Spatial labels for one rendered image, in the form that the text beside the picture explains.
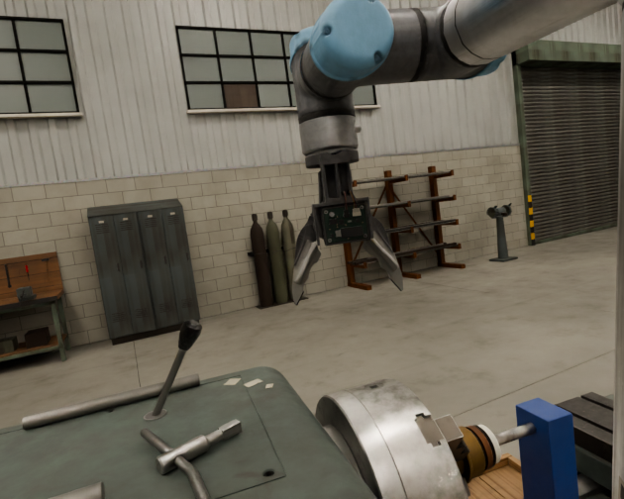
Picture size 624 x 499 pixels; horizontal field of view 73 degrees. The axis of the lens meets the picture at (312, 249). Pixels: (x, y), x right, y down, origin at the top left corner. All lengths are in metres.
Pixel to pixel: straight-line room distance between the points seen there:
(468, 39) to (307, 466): 0.48
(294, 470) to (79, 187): 6.80
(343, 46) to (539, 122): 11.55
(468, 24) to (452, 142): 9.53
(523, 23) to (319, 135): 0.25
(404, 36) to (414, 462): 0.54
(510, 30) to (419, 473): 0.54
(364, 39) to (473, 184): 9.78
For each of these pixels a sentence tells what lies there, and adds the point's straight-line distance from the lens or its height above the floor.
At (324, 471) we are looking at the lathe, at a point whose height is 1.25.
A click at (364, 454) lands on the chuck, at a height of 1.20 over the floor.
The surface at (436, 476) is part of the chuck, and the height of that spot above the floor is 1.16.
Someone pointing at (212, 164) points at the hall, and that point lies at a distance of 7.41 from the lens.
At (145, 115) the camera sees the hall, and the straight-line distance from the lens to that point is 7.42.
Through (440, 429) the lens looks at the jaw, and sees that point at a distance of 0.73.
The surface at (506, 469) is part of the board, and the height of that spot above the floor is 0.89.
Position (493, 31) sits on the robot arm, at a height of 1.68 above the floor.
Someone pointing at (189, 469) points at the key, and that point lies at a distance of 0.57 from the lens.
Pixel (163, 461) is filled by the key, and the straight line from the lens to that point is 0.60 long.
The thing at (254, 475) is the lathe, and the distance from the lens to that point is 0.56.
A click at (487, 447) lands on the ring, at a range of 0.87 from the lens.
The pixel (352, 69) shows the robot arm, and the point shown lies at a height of 1.68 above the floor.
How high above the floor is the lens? 1.55
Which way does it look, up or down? 5 degrees down
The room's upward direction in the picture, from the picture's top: 8 degrees counter-clockwise
